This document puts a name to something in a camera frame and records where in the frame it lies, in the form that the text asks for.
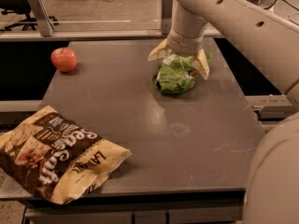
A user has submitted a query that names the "brown sea salt chip bag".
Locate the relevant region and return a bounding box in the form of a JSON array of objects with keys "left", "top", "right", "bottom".
[{"left": 0, "top": 105, "right": 132, "bottom": 204}]

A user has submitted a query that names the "middle metal rail bracket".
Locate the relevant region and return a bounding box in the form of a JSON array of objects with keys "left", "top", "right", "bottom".
[{"left": 161, "top": 0, "right": 173, "bottom": 35}]

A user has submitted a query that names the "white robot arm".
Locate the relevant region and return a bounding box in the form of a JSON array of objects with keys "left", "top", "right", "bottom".
[{"left": 149, "top": 0, "right": 299, "bottom": 224}]

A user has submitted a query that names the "red apple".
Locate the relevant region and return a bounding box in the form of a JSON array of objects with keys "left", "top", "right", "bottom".
[{"left": 50, "top": 47, "right": 78, "bottom": 73}]

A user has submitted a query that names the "left metal rail bracket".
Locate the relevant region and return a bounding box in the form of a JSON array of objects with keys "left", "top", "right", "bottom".
[{"left": 27, "top": 0, "right": 54, "bottom": 37}]

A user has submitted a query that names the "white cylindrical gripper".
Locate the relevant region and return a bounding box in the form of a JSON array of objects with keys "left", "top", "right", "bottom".
[{"left": 148, "top": 30, "right": 209, "bottom": 80}]

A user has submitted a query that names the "green rice chip bag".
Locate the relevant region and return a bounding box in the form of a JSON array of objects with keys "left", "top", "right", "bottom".
[{"left": 152, "top": 52, "right": 212, "bottom": 94}]

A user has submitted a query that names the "metal guard rail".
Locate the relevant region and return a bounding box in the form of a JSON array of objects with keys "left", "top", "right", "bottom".
[{"left": 0, "top": 27, "right": 222, "bottom": 42}]

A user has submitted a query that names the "black office chair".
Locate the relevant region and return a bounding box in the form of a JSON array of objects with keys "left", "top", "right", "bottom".
[{"left": 0, "top": 0, "right": 60, "bottom": 33}]

